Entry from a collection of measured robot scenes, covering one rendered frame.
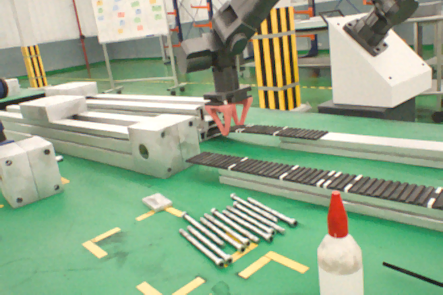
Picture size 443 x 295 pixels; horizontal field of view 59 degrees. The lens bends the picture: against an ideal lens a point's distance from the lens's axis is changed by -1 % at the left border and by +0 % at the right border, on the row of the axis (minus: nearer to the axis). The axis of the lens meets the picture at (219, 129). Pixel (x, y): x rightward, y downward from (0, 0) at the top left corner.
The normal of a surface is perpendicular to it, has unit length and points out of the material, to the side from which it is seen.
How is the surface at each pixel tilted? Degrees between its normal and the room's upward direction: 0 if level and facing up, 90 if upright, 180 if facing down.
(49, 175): 90
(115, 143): 90
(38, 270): 0
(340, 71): 90
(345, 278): 90
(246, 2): 67
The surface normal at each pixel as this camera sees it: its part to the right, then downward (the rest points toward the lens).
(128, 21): -0.46, 0.29
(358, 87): -0.74, 0.27
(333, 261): -0.47, -0.19
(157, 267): -0.13, -0.96
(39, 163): 0.62, 0.13
